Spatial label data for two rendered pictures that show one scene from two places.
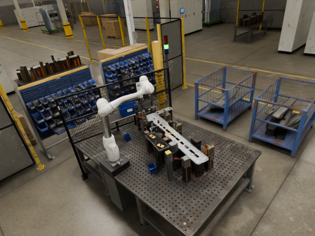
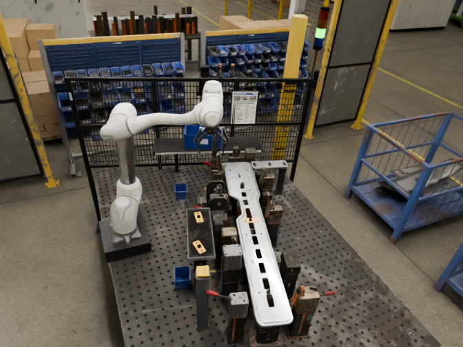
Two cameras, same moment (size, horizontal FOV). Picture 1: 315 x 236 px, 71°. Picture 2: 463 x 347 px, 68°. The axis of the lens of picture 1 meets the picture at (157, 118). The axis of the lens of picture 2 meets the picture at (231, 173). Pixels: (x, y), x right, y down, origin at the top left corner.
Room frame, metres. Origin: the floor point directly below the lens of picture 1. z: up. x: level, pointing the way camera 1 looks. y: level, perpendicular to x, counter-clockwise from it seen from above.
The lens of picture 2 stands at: (0.93, -0.48, 2.53)
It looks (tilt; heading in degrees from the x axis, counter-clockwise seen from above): 36 degrees down; 16
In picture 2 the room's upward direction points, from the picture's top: 4 degrees clockwise
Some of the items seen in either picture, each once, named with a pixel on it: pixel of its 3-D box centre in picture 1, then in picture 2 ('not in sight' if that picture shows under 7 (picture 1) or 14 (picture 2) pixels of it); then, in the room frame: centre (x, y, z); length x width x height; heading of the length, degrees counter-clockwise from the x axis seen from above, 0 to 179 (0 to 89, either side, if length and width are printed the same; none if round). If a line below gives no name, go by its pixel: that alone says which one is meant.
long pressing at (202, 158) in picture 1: (171, 134); (251, 222); (2.50, -0.17, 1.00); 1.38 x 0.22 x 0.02; 26
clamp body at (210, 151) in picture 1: (208, 157); (302, 312); (2.07, -0.58, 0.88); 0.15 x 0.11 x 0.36; 116
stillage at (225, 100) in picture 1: (224, 96); (424, 173); (4.46, -1.58, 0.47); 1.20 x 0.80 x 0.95; 131
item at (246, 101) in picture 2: (142, 89); (244, 107); (3.47, 0.20, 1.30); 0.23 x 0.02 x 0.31; 116
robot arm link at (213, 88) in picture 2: (144, 82); (212, 96); (2.49, 0.11, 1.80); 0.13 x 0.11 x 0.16; 20
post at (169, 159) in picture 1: (169, 167); (202, 299); (1.93, -0.07, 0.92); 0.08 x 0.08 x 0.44; 26
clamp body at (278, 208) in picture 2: (178, 134); (272, 226); (2.64, -0.29, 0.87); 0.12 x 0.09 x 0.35; 116
